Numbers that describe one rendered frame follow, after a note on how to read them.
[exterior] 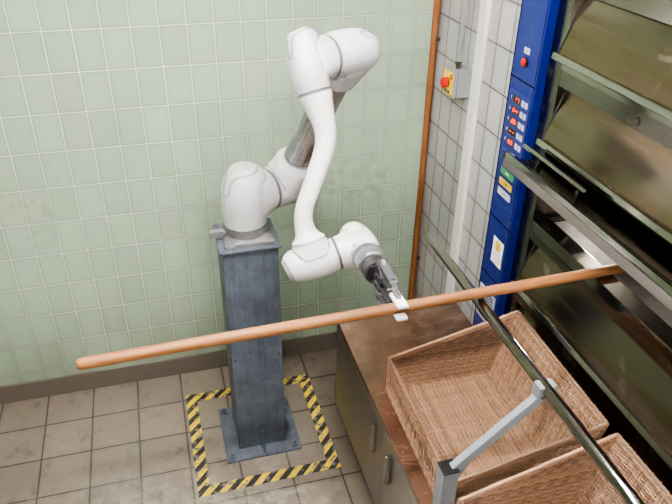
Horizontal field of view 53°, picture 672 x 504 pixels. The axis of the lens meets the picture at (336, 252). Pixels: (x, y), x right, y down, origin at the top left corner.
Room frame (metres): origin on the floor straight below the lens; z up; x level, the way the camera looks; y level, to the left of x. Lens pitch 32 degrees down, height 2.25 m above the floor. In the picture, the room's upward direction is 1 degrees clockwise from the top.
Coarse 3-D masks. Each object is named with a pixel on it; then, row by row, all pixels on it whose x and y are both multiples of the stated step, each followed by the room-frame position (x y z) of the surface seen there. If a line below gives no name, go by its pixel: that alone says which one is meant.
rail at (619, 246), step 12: (516, 156) 1.87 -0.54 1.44; (528, 168) 1.78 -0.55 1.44; (540, 180) 1.70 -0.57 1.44; (552, 192) 1.64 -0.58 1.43; (564, 204) 1.58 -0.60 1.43; (576, 216) 1.52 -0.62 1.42; (588, 216) 1.50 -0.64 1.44; (600, 228) 1.43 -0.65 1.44; (612, 240) 1.38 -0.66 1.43; (624, 252) 1.33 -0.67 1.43; (636, 264) 1.29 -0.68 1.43; (648, 264) 1.27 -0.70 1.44; (648, 276) 1.25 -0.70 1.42; (660, 276) 1.22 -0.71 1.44
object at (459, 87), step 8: (448, 72) 2.50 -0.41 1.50; (456, 72) 2.46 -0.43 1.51; (464, 72) 2.46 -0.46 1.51; (456, 80) 2.45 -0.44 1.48; (464, 80) 2.46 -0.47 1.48; (448, 88) 2.49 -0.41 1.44; (456, 88) 2.45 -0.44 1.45; (464, 88) 2.46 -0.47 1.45; (456, 96) 2.46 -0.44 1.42; (464, 96) 2.47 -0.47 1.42
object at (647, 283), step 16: (528, 160) 1.91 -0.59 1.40; (544, 176) 1.79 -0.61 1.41; (576, 176) 1.85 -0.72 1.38; (544, 192) 1.67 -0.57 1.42; (592, 192) 1.73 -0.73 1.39; (560, 208) 1.59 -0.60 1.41; (592, 208) 1.61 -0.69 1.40; (608, 208) 1.63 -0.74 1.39; (576, 224) 1.51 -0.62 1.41; (608, 224) 1.51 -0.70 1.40; (624, 224) 1.53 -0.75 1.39; (640, 224) 1.55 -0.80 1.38; (592, 240) 1.44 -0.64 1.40; (624, 240) 1.43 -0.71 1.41; (640, 240) 1.45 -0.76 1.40; (656, 240) 1.47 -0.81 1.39; (608, 256) 1.37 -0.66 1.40; (640, 256) 1.35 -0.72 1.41; (656, 256) 1.37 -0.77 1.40; (640, 272) 1.27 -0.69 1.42; (656, 288) 1.21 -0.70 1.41
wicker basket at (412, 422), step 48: (480, 336) 1.84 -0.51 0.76; (528, 336) 1.77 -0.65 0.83; (432, 384) 1.79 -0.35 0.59; (480, 384) 1.79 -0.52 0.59; (528, 384) 1.67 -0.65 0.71; (576, 384) 1.51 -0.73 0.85; (432, 432) 1.56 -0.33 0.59; (480, 432) 1.56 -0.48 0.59; (528, 432) 1.56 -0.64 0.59; (432, 480) 1.34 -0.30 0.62; (480, 480) 1.27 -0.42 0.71
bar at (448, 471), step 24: (432, 240) 1.81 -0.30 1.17; (456, 264) 1.67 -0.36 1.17; (480, 312) 1.46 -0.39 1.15; (504, 336) 1.34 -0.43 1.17; (528, 360) 1.24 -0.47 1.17; (552, 384) 1.17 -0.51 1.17; (528, 408) 1.15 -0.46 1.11; (504, 432) 1.14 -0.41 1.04; (576, 432) 1.02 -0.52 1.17; (600, 456) 0.95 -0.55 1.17; (456, 480) 1.09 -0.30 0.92; (624, 480) 0.89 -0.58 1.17
